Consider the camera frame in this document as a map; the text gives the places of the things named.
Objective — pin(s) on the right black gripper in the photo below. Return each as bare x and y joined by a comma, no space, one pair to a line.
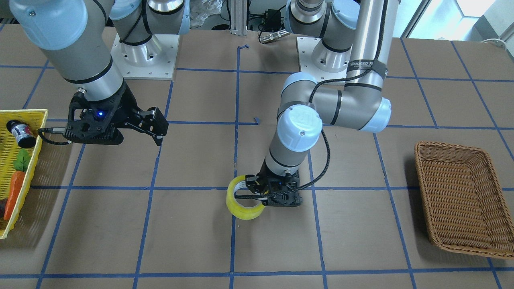
127,104

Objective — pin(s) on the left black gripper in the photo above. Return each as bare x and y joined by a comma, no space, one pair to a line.
253,183

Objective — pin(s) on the yellow tape roll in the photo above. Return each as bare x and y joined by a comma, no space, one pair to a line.
244,209

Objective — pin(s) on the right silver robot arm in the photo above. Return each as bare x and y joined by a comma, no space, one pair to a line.
69,33

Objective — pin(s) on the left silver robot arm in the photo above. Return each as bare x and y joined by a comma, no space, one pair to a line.
361,31

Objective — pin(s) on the orange toy carrot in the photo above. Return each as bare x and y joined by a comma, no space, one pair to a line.
20,165

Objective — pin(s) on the brown wicker basket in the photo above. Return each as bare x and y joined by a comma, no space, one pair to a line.
464,207

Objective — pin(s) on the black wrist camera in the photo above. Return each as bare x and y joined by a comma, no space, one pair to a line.
284,185

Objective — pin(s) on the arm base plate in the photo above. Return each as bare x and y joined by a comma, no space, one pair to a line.
318,61
154,60

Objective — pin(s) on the aluminium frame post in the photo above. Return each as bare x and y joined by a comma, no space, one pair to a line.
238,17

